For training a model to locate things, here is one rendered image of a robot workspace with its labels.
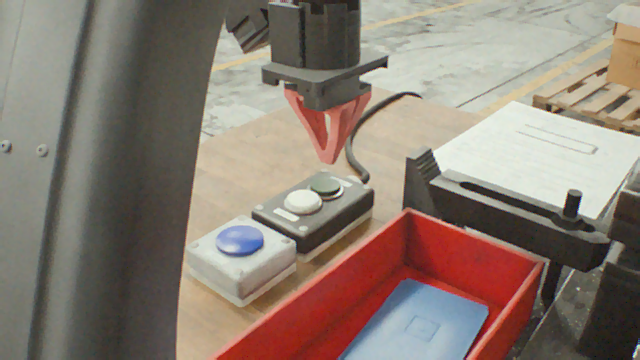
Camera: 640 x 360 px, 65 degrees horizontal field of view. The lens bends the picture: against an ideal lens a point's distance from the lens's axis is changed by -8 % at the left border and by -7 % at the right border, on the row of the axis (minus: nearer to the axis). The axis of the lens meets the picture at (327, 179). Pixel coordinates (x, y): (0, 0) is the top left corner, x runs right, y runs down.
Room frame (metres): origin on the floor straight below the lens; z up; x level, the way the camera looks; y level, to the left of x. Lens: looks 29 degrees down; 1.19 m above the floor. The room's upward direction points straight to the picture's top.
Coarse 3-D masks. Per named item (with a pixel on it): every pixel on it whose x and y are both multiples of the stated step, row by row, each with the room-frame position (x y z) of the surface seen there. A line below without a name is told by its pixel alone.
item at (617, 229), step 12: (636, 168) 0.29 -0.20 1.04; (636, 180) 0.28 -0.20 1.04; (624, 192) 0.27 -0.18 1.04; (636, 192) 0.26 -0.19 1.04; (624, 204) 0.26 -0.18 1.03; (636, 204) 0.26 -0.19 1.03; (612, 216) 0.27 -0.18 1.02; (624, 216) 0.26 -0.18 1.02; (636, 216) 0.26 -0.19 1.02; (612, 228) 0.27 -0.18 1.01; (624, 228) 0.26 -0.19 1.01; (636, 228) 0.26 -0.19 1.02; (624, 240) 0.26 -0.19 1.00; (636, 240) 0.26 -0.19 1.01
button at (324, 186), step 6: (318, 180) 0.46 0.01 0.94; (324, 180) 0.46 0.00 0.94; (330, 180) 0.46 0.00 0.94; (336, 180) 0.46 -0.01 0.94; (312, 186) 0.44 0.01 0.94; (318, 186) 0.44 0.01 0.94; (324, 186) 0.44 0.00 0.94; (330, 186) 0.44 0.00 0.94; (336, 186) 0.44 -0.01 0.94; (318, 192) 0.44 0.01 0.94; (324, 192) 0.43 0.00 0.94; (330, 192) 0.44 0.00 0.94; (336, 192) 0.44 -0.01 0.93
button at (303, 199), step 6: (294, 192) 0.43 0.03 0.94; (300, 192) 0.43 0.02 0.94; (306, 192) 0.43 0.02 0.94; (312, 192) 0.43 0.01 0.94; (288, 198) 0.42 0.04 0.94; (294, 198) 0.42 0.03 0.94; (300, 198) 0.42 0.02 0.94; (306, 198) 0.42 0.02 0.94; (312, 198) 0.42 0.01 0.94; (318, 198) 0.42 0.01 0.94; (288, 204) 0.42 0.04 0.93; (294, 204) 0.41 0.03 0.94; (300, 204) 0.41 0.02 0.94; (306, 204) 0.41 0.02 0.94; (312, 204) 0.41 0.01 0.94; (318, 204) 0.42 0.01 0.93
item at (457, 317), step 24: (408, 288) 0.33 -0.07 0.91; (432, 288) 0.33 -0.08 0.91; (384, 312) 0.30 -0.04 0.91; (408, 312) 0.30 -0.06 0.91; (432, 312) 0.30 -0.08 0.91; (456, 312) 0.30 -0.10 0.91; (480, 312) 0.30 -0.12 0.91; (360, 336) 0.28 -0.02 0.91; (384, 336) 0.28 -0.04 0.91; (408, 336) 0.28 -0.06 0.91; (456, 336) 0.28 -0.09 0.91
